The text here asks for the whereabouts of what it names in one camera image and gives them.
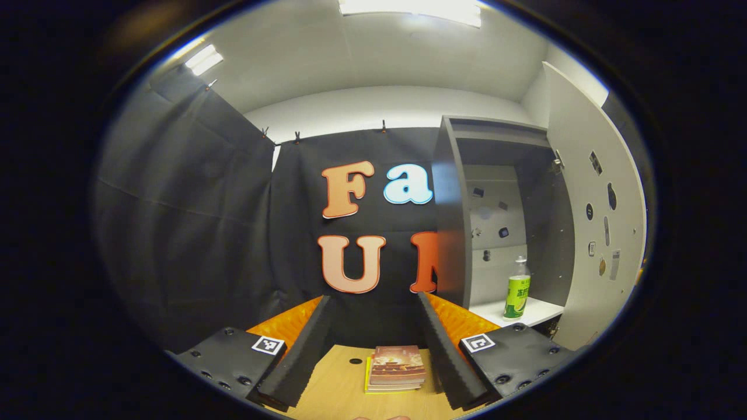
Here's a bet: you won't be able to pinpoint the beige cabinet door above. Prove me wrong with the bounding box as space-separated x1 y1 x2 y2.
543 61 648 351

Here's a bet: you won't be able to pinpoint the green label bottle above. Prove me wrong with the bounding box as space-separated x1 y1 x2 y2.
503 255 532 321

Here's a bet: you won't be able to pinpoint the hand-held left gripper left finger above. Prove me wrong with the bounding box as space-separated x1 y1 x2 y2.
166 295 334 409

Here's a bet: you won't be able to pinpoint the ceiling light panel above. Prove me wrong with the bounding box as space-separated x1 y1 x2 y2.
186 44 224 76
338 0 482 28

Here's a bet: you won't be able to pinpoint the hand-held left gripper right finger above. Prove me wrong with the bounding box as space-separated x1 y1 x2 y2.
417 290 584 411

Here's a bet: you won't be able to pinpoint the black backdrop cloth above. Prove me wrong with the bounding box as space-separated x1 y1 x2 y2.
93 64 657 354

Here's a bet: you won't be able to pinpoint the grey cabinet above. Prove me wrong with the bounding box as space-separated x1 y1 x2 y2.
432 115 577 336

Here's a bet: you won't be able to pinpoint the red patterned book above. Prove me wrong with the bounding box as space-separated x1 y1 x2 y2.
369 345 428 389

